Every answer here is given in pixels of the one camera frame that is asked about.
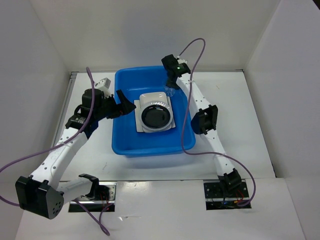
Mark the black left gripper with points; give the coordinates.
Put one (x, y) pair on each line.
(125, 106)

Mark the black round plate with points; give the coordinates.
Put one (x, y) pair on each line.
(155, 116)

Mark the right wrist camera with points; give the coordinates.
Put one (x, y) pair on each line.
(182, 66)

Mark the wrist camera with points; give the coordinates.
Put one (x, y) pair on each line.
(182, 66)
(103, 85)

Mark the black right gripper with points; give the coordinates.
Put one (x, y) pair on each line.
(171, 84)

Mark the white square black-rimmed plate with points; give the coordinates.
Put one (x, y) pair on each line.
(137, 117)

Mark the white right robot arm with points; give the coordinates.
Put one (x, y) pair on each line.
(204, 117)

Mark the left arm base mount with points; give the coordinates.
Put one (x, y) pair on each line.
(106, 196)

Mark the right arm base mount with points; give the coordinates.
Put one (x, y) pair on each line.
(217, 199)

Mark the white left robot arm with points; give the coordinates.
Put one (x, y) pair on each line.
(42, 193)

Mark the cream rectangular plate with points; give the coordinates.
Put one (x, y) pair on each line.
(155, 98)

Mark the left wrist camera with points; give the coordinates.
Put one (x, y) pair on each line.
(103, 85)

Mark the white round fluted bowl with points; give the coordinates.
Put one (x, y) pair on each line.
(156, 103)

